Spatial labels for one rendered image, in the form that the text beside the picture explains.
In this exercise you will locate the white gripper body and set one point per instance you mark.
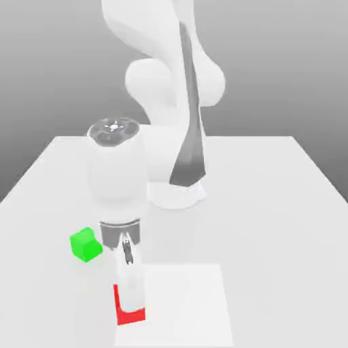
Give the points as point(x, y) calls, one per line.
point(130, 274)

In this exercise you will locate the small red cube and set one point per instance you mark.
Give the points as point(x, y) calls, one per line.
point(130, 316)

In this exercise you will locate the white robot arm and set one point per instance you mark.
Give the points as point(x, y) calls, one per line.
point(117, 174)

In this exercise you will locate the small green cube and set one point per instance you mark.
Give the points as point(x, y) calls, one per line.
point(85, 246)

